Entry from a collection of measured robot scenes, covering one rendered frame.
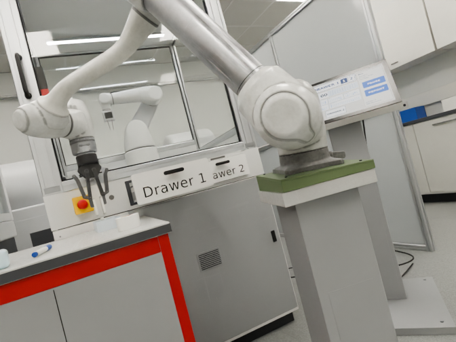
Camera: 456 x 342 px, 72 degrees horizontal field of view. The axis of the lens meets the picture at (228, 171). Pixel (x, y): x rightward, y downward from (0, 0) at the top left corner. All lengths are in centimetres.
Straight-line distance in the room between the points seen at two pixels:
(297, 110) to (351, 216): 40
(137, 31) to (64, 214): 79
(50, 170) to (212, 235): 77
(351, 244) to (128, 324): 65
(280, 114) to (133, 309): 62
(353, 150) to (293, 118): 100
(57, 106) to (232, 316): 119
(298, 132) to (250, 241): 101
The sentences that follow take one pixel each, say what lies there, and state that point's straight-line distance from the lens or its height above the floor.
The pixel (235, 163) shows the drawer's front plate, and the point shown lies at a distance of 160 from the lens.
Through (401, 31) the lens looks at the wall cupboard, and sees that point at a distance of 434.
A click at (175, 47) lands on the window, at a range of 172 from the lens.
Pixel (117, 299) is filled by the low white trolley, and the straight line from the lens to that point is 93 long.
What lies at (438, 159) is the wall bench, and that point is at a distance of 382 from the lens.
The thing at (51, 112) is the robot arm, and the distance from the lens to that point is 117.
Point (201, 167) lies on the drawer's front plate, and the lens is 120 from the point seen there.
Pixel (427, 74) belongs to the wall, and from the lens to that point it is 458.
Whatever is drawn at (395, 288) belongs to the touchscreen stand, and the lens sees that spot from 185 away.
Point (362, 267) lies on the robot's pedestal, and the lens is 103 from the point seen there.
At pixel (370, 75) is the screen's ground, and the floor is 114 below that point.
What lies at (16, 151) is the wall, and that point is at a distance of 478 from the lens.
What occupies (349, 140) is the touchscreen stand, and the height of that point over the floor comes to 86.
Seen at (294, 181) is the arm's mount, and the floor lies 78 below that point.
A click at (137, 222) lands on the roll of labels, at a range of 101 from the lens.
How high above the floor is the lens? 85
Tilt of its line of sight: level
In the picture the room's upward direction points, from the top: 15 degrees counter-clockwise
